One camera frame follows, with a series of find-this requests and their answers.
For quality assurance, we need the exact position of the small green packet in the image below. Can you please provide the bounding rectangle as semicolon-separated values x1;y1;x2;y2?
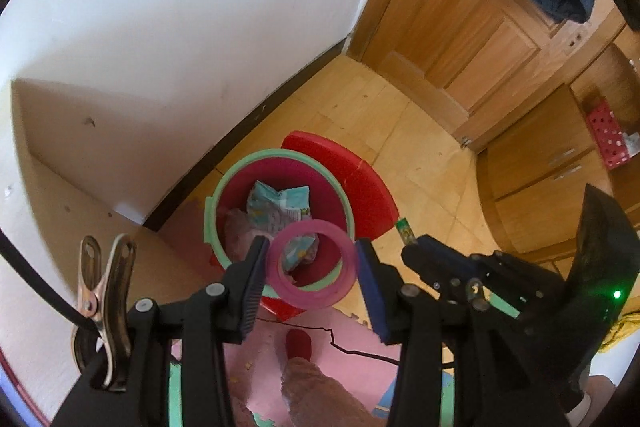
395;217;419;249

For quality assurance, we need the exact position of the pink tape ring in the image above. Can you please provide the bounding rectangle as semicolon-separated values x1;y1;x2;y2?
266;219;359;310

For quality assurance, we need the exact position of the wooden cabinet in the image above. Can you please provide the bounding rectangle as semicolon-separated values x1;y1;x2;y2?
475;42;640;268

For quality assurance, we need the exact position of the red perforated basket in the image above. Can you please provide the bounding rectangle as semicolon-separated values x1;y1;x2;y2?
586;101;632;171

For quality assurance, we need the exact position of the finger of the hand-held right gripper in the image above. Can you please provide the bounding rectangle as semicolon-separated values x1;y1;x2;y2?
417;234;501;268
401;246;482;308

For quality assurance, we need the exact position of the wooden door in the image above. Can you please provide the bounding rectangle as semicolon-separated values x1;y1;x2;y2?
345;0;628;152

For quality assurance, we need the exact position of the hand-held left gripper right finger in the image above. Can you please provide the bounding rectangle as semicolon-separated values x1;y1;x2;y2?
354;238;571;427

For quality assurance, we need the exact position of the red bin lid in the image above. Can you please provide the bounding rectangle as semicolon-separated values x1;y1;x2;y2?
280;131;401;244

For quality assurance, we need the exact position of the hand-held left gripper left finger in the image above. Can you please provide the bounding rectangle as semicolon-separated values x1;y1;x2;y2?
50;234;272;427

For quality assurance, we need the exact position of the thin black floor cable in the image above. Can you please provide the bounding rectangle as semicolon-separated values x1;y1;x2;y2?
260;321;403;365

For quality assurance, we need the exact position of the red bucket green rim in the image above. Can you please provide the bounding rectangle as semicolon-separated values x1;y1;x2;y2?
204;149;357;324

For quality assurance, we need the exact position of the red slipper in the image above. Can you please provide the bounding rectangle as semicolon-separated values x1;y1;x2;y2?
285;328;313;360

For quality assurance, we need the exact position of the metal spring clamp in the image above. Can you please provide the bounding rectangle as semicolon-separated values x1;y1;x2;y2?
74;234;137;392

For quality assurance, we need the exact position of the teal printed packaging bag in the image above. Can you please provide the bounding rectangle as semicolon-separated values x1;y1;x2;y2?
246;180;321;275

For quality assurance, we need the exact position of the yellow cloth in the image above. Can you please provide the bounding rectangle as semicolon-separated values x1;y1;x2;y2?
597;309;640;354

